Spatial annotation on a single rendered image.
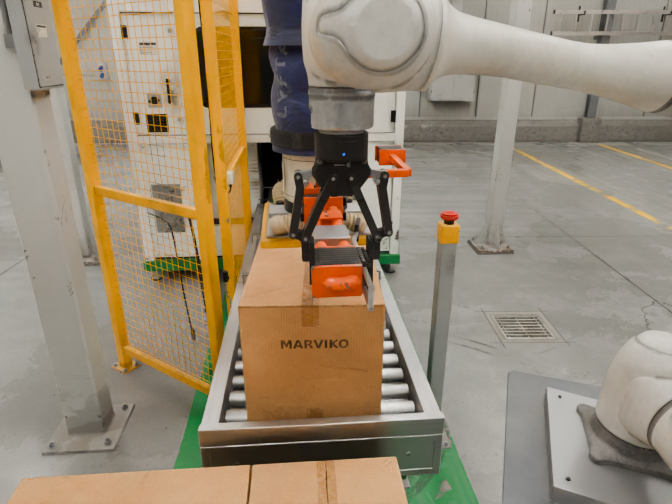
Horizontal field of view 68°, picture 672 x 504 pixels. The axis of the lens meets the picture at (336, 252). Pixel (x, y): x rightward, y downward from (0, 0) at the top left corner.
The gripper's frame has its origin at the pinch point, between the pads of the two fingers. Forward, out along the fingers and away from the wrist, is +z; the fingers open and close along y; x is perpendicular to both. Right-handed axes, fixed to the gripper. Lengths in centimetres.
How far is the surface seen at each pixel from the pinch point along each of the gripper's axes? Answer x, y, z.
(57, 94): -325, 178, -3
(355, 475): -30, -7, 73
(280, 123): -53, 10, -15
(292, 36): -49, 6, -34
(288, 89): -52, 8, -23
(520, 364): -152, -114, 128
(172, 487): -30, 40, 74
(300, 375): -50, 7, 56
